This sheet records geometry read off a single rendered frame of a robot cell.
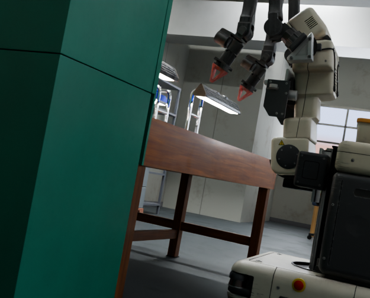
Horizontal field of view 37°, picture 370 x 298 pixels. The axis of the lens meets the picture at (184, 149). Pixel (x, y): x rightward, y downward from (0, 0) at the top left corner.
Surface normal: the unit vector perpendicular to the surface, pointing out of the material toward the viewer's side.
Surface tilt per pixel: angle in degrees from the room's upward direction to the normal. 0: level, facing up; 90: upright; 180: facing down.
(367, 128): 92
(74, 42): 90
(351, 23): 90
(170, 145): 90
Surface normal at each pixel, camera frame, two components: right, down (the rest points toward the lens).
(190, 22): -0.37, -0.11
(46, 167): 0.89, 0.14
